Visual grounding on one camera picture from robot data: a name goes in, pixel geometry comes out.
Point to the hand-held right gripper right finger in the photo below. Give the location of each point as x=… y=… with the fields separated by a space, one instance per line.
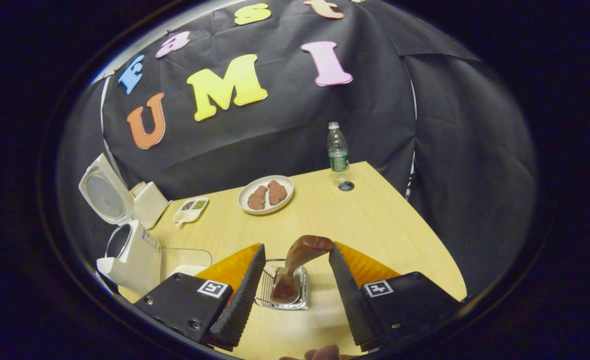
x=350 y=300

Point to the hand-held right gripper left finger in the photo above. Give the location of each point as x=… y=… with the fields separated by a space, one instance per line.
x=237 y=305

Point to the brown wooden spoon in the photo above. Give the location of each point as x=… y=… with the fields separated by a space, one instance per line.
x=295 y=260

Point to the clear plastic rice box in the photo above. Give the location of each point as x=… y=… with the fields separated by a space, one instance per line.
x=185 y=260

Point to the white rice cooker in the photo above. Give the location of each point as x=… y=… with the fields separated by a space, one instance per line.
x=135 y=255

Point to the white divided seasoning dish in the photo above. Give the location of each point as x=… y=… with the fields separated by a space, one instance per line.
x=191 y=210

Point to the brown meat piece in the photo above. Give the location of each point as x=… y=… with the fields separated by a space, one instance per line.
x=277 y=192
x=257 y=198

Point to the white round plate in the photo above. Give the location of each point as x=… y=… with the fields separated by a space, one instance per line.
x=247 y=192

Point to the white toaster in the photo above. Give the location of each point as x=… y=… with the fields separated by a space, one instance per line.
x=152 y=202

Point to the clear plastic water bottle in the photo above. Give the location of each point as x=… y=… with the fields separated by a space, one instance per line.
x=338 y=150

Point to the toast slice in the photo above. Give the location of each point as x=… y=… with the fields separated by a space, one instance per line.
x=137 y=188

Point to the black backdrop cloth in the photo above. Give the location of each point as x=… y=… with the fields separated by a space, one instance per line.
x=300 y=135

